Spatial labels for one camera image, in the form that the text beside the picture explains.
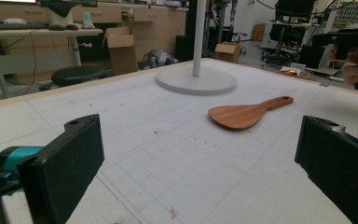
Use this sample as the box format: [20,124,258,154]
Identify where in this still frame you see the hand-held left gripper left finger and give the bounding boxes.
[18,114,105,224]

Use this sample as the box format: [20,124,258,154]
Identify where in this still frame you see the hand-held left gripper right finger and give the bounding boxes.
[294,115,358,224]

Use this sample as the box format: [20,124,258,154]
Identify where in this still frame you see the wooden rice paddle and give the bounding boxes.
[207,95,295,131]

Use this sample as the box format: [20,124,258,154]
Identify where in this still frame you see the black flat monitor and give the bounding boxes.
[296,45,325,69]

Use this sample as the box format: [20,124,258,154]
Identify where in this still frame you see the wooden tray with clutter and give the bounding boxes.
[276,63,313,80]

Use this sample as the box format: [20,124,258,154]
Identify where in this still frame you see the black office chair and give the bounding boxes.
[260,22,306,64]

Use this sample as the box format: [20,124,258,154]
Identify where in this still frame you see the black round stool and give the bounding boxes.
[38,65,115,91]

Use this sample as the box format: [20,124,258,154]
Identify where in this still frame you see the tall open cardboard box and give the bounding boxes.
[102,26,139,76]

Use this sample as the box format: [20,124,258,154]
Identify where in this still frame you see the small cardboard box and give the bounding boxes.
[214,41,242,64]

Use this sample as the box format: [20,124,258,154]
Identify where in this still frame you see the white desk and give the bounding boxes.
[0,28,103,99]

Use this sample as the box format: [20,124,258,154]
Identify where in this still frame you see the grey backpack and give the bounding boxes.
[137,49,180,70]

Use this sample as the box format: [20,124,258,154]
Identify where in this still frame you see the pale green bottle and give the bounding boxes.
[82,11,96,30]

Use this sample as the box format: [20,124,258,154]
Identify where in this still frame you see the black keyboard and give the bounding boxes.
[0,21,49,31]

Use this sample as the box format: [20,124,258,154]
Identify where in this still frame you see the white stand with round base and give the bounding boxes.
[155,0,238,96]

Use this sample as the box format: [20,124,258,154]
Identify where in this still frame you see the wooden cabinets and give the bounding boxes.
[0,2,189,85]

